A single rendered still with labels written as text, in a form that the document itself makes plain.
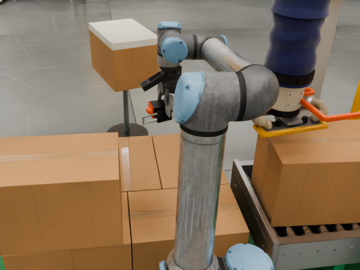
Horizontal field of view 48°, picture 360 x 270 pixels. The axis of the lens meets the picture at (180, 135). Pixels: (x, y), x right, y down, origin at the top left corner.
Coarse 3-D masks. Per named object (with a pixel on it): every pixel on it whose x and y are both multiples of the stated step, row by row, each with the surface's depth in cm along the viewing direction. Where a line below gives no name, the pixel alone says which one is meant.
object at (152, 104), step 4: (156, 100) 172; (160, 100) 172; (148, 104) 172; (152, 104) 169; (156, 104) 169; (160, 104) 169; (164, 104) 169; (152, 108) 166; (156, 108) 167; (160, 108) 167; (164, 108) 168; (152, 112) 167; (152, 116) 168
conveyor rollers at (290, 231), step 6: (246, 174) 245; (252, 186) 235; (258, 198) 226; (282, 228) 209; (288, 228) 206; (300, 228) 209; (306, 228) 207; (318, 228) 209; (324, 228) 207; (336, 228) 209; (342, 228) 207; (354, 228) 209; (276, 234) 202; (288, 234) 204; (294, 234) 203; (306, 234) 204
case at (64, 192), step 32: (0, 160) 182; (32, 160) 182; (64, 160) 183; (96, 160) 184; (0, 192) 167; (32, 192) 170; (64, 192) 172; (96, 192) 175; (0, 224) 176; (32, 224) 179; (64, 224) 181; (96, 224) 184
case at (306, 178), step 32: (352, 128) 217; (256, 160) 228; (288, 160) 188; (320, 160) 189; (352, 160) 190; (256, 192) 229; (288, 192) 195; (320, 192) 197; (352, 192) 200; (288, 224) 207; (320, 224) 209
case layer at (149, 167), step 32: (128, 160) 254; (160, 160) 256; (128, 192) 227; (160, 192) 228; (224, 192) 230; (128, 224) 206; (160, 224) 206; (224, 224) 208; (32, 256) 188; (64, 256) 192; (96, 256) 195; (128, 256) 199; (160, 256) 202
